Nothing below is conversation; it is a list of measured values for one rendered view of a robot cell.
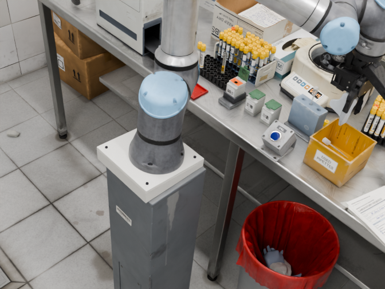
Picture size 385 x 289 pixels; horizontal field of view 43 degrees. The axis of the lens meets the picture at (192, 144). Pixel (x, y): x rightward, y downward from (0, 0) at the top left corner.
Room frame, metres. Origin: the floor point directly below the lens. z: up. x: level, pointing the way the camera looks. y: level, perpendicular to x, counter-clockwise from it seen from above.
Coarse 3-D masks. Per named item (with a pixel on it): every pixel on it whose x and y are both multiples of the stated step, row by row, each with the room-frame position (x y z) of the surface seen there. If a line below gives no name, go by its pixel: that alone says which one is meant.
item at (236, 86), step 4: (232, 80) 1.26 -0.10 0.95; (236, 80) 1.26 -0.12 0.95; (240, 80) 1.26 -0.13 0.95; (228, 84) 1.25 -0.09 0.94; (232, 84) 1.25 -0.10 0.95; (236, 84) 1.24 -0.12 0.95; (240, 84) 1.24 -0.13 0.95; (244, 84) 1.25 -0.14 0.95; (228, 88) 1.25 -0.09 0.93; (232, 88) 1.23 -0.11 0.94; (236, 88) 1.23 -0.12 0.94; (240, 88) 1.24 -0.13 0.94; (244, 88) 1.25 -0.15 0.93; (228, 92) 1.24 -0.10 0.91; (232, 92) 1.23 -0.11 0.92; (236, 92) 1.23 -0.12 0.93; (240, 92) 1.24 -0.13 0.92; (244, 92) 1.26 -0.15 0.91; (236, 96) 1.23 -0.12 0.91
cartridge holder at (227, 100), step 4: (224, 92) 1.25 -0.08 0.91; (224, 96) 1.25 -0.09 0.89; (228, 96) 1.24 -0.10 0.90; (232, 96) 1.23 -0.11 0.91; (240, 96) 1.24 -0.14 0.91; (244, 96) 1.25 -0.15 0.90; (220, 100) 1.24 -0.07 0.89; (224, 100) 1.23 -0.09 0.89; (228, 100) 1.24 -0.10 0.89; (232, 100) 1.22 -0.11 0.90; (236, 100) 1.23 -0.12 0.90; (240, 100) 1.24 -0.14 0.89; (244, 100) 1.25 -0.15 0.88; (224, 104) 1.22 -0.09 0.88; (228, 104) 1.21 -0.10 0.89; (232, 104) 1.22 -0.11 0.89; (236, 104) 1.22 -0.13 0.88; (228, 108) 1.21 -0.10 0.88
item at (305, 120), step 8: (304, 96) 1.18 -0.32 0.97; (296, 104) 1.16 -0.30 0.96; (304, 104) 1.14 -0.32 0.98; (312, 104) 1.15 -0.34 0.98; (296, 112) 1.15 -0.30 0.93; (304, 112) 1.13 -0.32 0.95; (312, 112) 1.12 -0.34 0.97; (320, 112) 1.11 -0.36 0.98; (288, 120) 1.17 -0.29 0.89; (296, 120) 1.15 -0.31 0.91; (304, 120) 1.13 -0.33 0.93; (312, 120) 1.11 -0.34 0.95; (320, 120) 1.11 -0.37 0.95; (296, 128) 1.14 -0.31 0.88; (304, 128) 1.12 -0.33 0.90; (312, 128) 1.10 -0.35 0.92; (320, 128) 1.12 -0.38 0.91; (304, 136) 1.10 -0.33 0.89
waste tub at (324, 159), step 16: (336, 128) 1.09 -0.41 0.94; (352, 128) 1.06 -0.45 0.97; (320, 144) 0.98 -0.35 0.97; (336, 144) 1.08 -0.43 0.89; (352, 144) 1.05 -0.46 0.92; (368, 144) 1.02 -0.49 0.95; (304, 160) 1.00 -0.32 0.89; (320, 160) 0.97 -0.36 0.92; (336, 160) 0.94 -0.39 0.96; (352, 160) 0.93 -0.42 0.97; (336, 176) 0.93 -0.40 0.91; (352, 176) 0.96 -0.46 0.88
